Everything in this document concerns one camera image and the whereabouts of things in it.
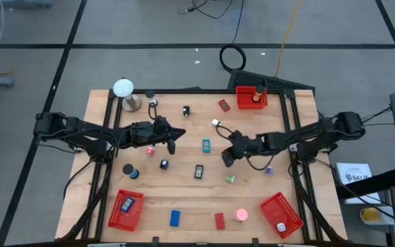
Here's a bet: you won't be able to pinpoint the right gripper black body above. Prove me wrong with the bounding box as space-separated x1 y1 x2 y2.
230 130 253 159

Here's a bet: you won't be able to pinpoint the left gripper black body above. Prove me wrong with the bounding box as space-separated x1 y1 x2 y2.
149 125 177 155

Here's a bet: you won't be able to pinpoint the red case dark window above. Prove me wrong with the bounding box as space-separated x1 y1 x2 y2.
217 99 231 113

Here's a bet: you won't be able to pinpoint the white sand hourglass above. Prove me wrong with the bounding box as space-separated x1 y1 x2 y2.
144 89 159 108

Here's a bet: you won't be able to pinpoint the pink capped hourglass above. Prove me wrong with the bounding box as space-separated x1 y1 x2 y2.
232 208 249 223

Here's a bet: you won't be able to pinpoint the blue case with label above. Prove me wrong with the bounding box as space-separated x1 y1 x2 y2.
120 196 136 213

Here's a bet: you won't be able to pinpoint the plain blue plastic case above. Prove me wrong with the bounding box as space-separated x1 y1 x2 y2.
169 209 181 228

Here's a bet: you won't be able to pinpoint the red slotted plastic basket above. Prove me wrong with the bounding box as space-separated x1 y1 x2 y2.
107 189 145 233
235 86 269 110
259 191 304 239

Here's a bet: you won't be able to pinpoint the blue sand hourglass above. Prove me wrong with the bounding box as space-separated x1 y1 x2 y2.
121 163 140 180

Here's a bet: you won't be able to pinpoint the orange sand hourglass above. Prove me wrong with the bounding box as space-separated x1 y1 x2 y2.
251 84 266 104

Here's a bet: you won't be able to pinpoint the white mushroom lamp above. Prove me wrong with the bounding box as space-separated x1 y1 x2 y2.
112 78 143 113

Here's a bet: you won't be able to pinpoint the plain red plastic case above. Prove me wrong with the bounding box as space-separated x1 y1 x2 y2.
214 212 226 230

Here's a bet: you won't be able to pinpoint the white printed cardboard box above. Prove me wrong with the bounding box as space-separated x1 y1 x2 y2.
335 162 382 205

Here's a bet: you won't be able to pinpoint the black angled bar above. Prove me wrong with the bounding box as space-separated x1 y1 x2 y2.
336 167 395 200

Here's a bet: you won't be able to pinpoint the clear tub yellow contents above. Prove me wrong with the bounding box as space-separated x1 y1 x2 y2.
359 207 395 226

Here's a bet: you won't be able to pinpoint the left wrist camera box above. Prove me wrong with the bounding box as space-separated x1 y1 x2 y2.
155 115 170 135

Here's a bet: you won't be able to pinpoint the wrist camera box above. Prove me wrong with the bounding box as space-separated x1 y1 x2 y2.
222 150 237 169
155 115 170 135

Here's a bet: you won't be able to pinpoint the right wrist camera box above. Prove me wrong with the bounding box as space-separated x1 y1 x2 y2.
222 150 237 169

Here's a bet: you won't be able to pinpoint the right camera black cable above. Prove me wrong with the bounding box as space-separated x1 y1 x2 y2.
217 123 239 138

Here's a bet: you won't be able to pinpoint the camera black cable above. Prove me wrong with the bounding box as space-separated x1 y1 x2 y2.
217 123 239 138
147 100 159 121

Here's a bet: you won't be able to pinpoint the left camera black cable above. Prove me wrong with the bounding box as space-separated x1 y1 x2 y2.
147 100 159 121

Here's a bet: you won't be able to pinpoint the black aluminium table frame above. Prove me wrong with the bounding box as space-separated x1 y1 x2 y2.
58 88 348 247

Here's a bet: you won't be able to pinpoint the black coiled floor cable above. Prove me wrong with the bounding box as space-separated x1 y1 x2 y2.
219 0 248 73

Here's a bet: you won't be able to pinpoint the yellow cable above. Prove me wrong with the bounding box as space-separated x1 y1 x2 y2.
274 0 302 78

